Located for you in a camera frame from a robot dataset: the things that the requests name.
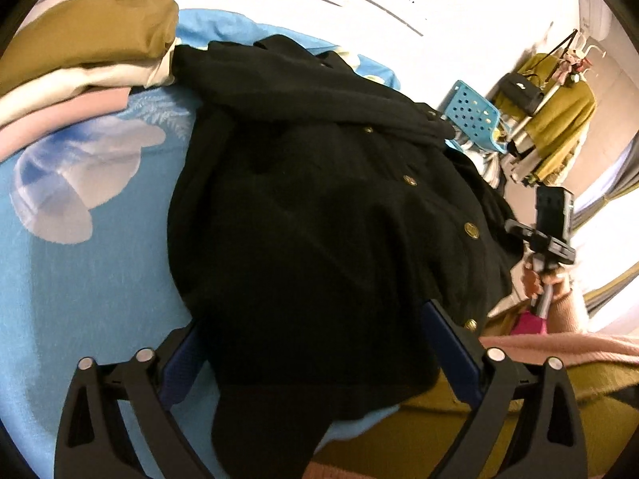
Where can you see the striped curtain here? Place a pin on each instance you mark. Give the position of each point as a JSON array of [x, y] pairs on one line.
[[606, 184]]

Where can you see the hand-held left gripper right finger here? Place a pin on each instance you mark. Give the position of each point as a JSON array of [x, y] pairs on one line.
[[452, 354]]

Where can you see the black cardigan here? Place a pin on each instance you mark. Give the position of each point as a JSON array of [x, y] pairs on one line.
[[324, 234]]

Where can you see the cream folded garment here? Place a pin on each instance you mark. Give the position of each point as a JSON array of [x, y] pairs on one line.
[[75, 82]]

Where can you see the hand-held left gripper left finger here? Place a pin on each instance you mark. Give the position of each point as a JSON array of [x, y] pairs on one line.
[[182, 359]]

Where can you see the person's mustard pants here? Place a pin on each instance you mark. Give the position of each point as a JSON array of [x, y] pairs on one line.
[[424, 434]]

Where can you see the mustard folded garment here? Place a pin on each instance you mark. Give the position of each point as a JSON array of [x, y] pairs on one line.
[[90, 35]]

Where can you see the pink folded garment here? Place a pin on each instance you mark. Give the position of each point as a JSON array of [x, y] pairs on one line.
[[50, 119]]

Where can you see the black handbag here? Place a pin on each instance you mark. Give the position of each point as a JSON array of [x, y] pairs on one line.
[[521, 92]]

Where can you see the teal perforated plastic rack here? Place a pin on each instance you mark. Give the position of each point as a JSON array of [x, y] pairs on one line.
[[469, 110]]

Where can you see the clothes rack with garments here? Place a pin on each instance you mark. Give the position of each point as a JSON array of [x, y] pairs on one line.
[[564, 119]]

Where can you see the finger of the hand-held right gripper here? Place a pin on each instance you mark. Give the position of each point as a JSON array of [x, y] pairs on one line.
[[519, 229]]

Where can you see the blue floral bed sheet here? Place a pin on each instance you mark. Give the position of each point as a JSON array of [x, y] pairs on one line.
[[75, 284]]

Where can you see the person's right hand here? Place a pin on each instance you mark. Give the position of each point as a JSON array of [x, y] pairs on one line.
[[531, 282]]

